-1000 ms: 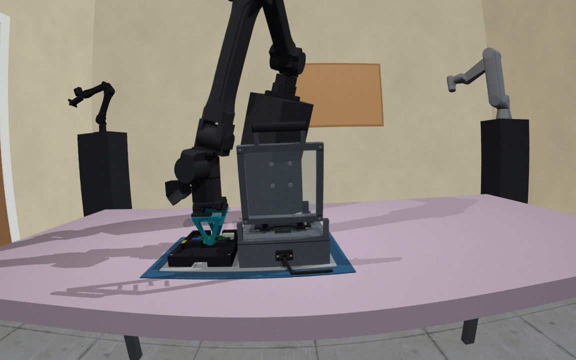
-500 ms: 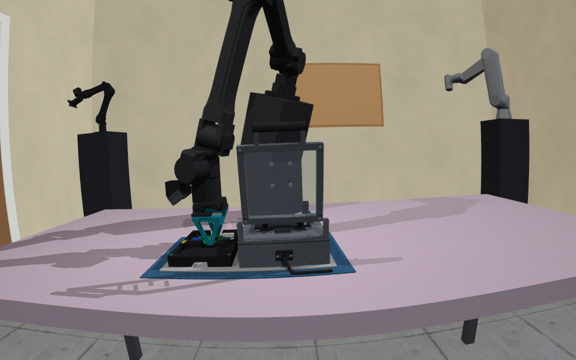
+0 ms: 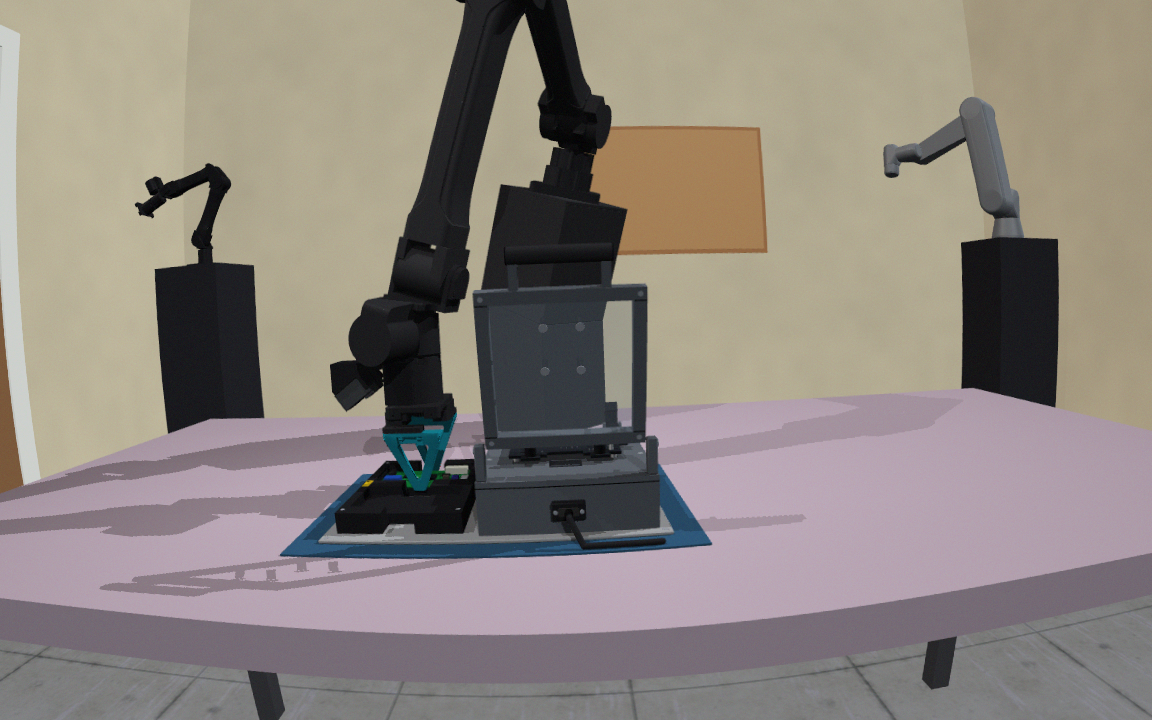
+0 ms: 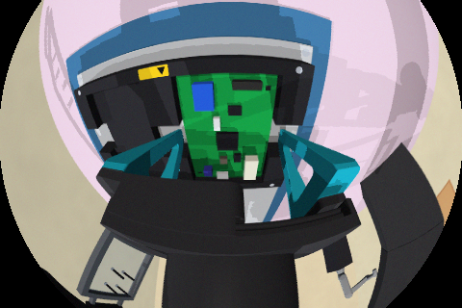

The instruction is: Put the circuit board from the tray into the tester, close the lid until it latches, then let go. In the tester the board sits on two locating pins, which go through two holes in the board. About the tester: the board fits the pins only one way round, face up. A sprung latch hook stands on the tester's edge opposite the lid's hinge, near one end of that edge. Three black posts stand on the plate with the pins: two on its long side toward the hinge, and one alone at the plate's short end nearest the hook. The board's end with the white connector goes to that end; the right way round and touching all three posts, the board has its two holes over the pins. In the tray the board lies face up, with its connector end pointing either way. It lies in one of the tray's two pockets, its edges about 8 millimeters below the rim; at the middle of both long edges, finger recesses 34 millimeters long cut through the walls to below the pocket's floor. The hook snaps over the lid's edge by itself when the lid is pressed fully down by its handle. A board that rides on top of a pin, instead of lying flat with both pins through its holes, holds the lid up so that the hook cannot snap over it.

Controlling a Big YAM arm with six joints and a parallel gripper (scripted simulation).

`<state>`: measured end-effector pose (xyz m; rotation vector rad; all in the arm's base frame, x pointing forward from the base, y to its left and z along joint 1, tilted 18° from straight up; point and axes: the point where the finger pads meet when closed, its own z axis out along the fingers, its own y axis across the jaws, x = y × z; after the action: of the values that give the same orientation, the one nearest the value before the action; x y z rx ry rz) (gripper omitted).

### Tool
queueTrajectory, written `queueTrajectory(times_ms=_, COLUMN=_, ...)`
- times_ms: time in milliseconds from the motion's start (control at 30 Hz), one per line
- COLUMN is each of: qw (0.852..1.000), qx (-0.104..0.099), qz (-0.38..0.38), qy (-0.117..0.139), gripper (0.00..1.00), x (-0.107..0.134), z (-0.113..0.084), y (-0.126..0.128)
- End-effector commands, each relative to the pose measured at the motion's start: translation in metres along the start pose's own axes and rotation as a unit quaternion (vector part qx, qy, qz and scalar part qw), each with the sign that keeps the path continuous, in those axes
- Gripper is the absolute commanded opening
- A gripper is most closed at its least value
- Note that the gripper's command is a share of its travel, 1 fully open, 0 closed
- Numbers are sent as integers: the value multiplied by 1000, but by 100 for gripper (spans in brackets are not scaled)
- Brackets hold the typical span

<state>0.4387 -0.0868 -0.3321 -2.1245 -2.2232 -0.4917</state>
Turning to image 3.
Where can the green circuit board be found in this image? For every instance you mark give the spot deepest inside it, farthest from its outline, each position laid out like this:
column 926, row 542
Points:
column 450, row 472

